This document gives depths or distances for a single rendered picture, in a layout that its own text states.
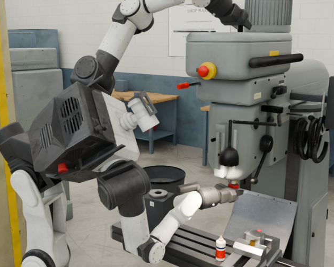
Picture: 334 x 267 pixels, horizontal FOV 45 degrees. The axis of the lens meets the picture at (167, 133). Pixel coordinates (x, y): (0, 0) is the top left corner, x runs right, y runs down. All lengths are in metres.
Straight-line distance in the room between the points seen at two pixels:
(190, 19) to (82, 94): 5.59
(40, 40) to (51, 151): 7.40
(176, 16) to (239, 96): 5.52
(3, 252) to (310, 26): 4.64
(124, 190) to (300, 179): 1.01
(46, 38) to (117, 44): 7.29
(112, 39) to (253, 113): 0.59
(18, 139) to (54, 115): 0.24
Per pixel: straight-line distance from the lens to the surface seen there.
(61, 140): 1.28
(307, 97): 1.82
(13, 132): 1.57
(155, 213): 1.93
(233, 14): 1.52
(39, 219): 1.58
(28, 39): 8.79
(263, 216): 2.09
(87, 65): 1.44
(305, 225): 2.12
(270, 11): 1.74
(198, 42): 1.45
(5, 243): 3.14
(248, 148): 1.57
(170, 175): 3.97
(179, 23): 6.91
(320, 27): 5.88
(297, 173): 2.00
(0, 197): 3.00
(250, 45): 1.40
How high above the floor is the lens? 1.88
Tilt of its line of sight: 14 degrees down
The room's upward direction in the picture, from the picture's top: straight up
